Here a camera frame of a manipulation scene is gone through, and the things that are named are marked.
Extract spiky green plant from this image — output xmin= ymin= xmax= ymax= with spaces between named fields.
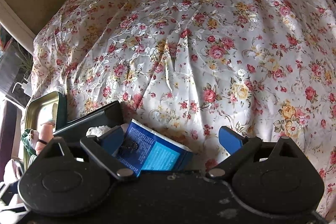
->
xmin=16 ymin=51 xmax=34 ymax=77

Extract white wash bottle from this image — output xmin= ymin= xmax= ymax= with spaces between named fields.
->
xmin=12 ymin=76 xmax=33 ymax=97

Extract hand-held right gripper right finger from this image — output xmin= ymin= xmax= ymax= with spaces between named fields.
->
xmin=206 ymin=126 xmax=306 ymax=178

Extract blue tissue pack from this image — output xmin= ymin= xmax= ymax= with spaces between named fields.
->
xmin=115 ymin=119 xmax=193 ymax=178

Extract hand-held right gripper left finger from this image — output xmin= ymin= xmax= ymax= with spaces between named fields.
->
xmin=39 ymin=126 xmax=135 ymax=181

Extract pig plush toy green clothes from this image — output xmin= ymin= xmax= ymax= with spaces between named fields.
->
xmin=21 ymin=128 xmax=38 ymax=156

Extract gold tin tray green outside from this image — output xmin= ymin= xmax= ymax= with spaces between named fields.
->
xmin=23 ymin=91 xmax=68 ymax=169

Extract floral bedspread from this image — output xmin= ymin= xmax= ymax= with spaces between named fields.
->
xmin=30 ymin=0 xmax=336 ymax=219

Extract white plush toy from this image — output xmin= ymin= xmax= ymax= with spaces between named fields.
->
xmin=87 ymin=125 xmax=112 ymax=136

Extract black box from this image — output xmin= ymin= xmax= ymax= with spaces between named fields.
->
xmin=52 ymin=101 xmax=125 ymax=139

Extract stuffed toy doll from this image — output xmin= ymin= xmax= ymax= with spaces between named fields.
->
xmin=35 ymin=120 xmax=57 ymax=155

